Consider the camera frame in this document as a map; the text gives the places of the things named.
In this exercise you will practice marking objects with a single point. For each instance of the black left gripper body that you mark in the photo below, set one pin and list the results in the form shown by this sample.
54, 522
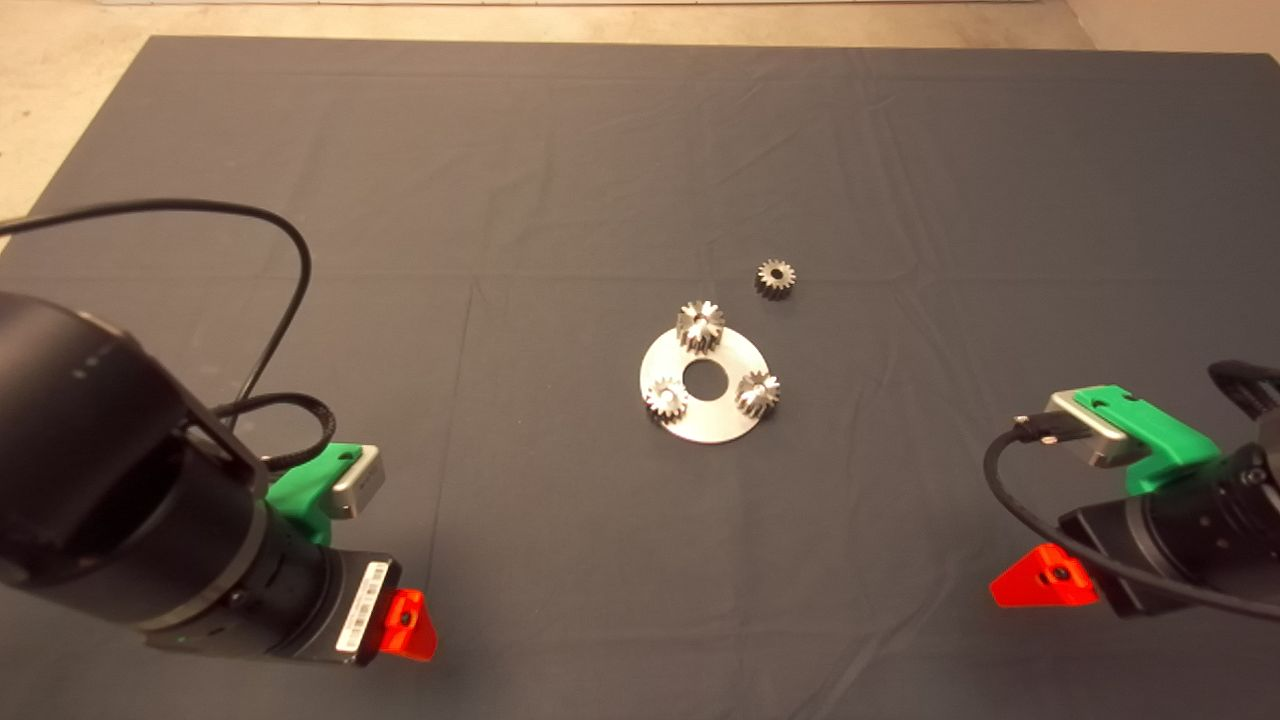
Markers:
350, 610

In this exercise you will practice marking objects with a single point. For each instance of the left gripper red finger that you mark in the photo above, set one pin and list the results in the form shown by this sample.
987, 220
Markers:
408, 628

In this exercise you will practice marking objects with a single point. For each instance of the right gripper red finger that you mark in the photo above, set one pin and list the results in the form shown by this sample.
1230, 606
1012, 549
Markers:
1045, 585

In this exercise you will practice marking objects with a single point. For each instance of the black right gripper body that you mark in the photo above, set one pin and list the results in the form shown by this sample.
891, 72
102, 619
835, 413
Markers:
1105, 555

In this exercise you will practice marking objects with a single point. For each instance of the small dark steel gear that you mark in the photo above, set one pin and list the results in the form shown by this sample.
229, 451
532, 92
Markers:
775, 280

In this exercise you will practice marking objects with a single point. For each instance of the large steel bevel gear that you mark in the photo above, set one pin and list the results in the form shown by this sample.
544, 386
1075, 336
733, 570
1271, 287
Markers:
700, 328

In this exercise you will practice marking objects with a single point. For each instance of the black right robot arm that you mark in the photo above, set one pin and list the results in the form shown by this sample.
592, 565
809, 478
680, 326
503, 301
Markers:
1220, 520

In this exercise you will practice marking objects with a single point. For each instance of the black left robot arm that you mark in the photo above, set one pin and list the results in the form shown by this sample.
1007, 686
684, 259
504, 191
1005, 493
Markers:
100, 450

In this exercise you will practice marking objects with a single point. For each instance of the small shiny steel gear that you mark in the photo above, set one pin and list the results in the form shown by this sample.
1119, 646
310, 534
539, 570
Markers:
757, 393
666, 400

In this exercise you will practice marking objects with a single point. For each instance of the round metal plate with pins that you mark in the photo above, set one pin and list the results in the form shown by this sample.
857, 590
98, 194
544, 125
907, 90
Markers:
720, 425

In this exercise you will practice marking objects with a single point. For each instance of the dark grey table cloth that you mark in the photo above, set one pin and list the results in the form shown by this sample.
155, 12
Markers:
600, 150

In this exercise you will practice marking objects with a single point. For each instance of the silver left camera box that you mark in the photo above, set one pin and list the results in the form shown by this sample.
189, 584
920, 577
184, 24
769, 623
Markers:
358, 487

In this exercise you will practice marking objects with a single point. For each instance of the silver camera box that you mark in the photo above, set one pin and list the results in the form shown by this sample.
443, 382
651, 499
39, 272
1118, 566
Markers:
1080, 425
358, 487

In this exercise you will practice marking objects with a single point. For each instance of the green left camera mount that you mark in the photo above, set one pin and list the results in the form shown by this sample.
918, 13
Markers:
300, 495

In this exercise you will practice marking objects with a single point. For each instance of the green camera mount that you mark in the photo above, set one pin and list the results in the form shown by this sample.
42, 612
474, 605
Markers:
1160, 430
300, 495

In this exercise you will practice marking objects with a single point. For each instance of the silver right camera box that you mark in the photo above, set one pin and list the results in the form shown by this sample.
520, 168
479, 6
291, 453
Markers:
1080, 425

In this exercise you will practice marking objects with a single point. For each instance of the green right camera mount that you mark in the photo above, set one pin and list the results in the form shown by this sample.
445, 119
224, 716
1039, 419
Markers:
1160, 430

